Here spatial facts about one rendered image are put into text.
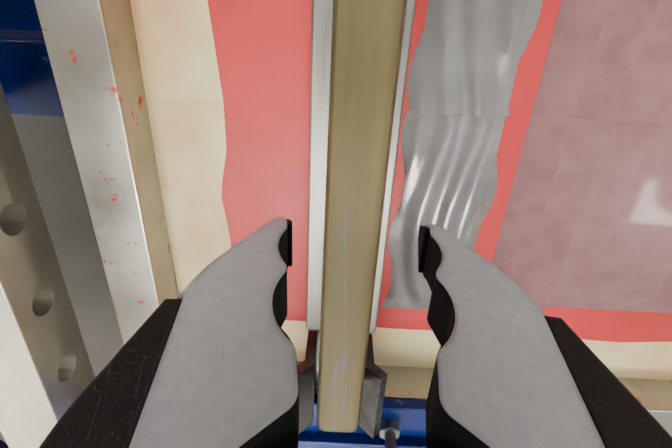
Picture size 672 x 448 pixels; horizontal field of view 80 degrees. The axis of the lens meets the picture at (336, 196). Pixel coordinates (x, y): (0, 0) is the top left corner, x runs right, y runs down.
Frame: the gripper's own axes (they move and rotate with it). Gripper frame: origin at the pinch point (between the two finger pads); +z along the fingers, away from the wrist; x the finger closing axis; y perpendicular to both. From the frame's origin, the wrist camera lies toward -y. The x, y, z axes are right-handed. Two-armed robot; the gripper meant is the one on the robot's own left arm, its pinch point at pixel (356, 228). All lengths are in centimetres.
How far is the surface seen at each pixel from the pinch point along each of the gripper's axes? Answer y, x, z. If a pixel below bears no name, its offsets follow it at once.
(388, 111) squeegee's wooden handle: -2.1, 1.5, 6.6
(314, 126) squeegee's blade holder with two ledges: 0.7, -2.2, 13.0
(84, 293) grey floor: 105, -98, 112
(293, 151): 4.0, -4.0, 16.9
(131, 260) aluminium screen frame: 12.0, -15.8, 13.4
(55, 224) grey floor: 73, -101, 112
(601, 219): 8.4, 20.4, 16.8
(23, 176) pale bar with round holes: 5.0, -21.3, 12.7
